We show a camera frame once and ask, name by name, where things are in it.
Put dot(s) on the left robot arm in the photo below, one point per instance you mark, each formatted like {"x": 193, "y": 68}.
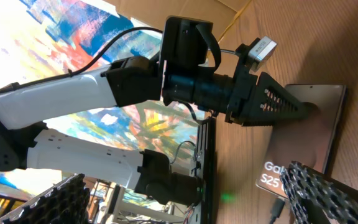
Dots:
{"x": 183, "y": 71}

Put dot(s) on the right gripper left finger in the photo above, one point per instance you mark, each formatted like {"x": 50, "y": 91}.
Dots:
{"x": 66, "y": 202}

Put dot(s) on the brown Galaxy smartphone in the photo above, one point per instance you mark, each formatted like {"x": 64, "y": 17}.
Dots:
{"x": 308, "y": 141}

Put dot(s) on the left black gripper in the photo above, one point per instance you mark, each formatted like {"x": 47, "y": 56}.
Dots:
{"x": 264, "y": 103}

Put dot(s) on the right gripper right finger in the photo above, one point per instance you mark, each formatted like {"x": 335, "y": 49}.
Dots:
{"x": 317, "y": 198}

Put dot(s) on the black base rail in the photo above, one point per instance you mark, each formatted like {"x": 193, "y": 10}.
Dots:
{"x": 203, "y": 167}

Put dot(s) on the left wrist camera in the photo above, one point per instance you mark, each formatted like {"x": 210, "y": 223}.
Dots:
{"x": 261, "y": 52}

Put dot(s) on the colourful abstract painting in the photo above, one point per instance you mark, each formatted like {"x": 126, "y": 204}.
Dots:
{"x": 27, "y": 142}

